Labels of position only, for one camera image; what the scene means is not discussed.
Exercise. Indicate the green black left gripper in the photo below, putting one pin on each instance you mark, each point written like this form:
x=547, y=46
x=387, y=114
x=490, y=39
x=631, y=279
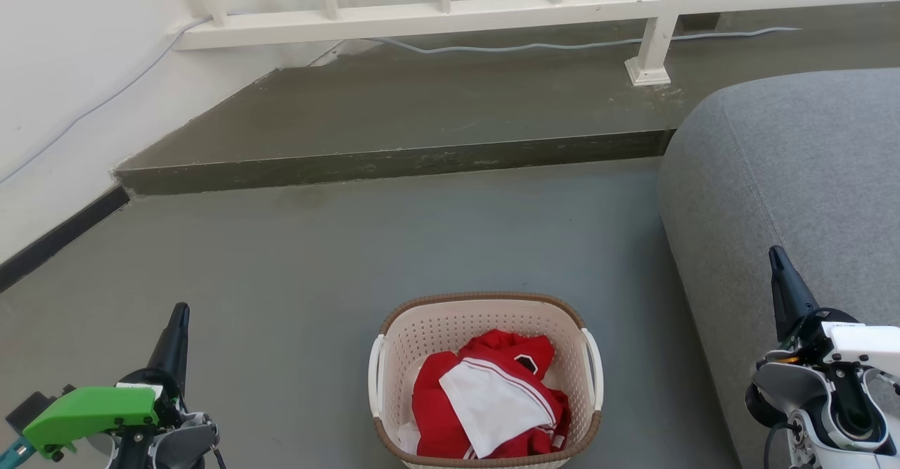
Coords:
x=91, y=409

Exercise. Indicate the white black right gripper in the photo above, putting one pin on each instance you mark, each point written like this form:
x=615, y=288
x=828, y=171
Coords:
x=865, y=346

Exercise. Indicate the cream laundry basket brown rim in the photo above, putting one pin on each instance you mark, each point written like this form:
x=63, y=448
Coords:
x=429, y=328

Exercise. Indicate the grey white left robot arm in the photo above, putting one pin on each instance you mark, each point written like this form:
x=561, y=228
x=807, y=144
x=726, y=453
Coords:
x=184, y=444

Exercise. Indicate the grey fabric sofa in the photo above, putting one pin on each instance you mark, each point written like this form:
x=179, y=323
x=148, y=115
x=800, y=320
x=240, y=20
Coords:
x=808, y=174

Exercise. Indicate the black baseboard strip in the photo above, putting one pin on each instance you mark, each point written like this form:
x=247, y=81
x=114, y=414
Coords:
x=56, y=240

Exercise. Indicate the white cloth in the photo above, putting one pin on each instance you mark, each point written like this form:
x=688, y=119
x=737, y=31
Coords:
x=408, y=439

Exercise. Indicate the red and white garment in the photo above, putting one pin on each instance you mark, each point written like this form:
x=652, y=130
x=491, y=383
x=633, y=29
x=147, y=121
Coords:
x=439, y=413

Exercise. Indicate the raised concrete step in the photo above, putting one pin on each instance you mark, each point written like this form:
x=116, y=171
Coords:
x=422, y=103

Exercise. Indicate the white railing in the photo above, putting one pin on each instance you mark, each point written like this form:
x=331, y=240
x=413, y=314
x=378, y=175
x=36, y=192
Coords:
x=492, y=10

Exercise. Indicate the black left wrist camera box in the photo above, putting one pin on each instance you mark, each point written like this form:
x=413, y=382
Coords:
x=28, y=407

